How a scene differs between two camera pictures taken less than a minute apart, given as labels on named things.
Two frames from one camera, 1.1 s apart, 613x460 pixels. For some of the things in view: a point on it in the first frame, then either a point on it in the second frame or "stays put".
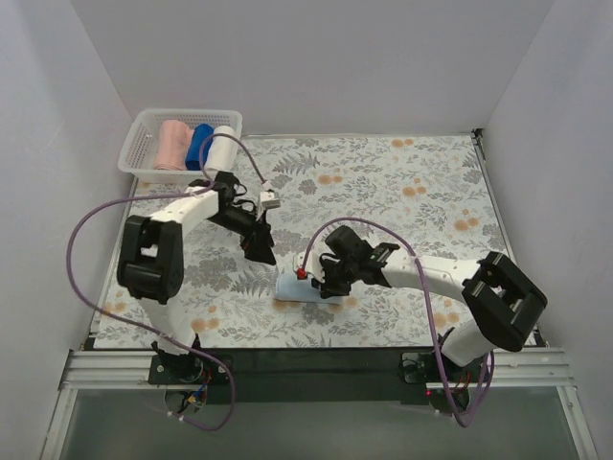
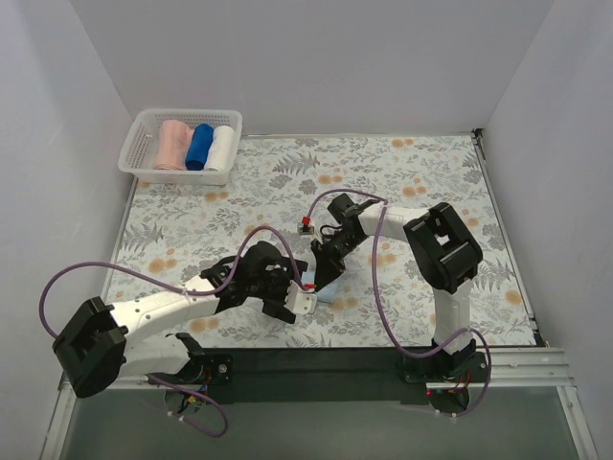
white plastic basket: [137, 156] stays put
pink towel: [171, 146] stays put
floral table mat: [426, 193] stays put
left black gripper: [256, 235] → [279, 291]
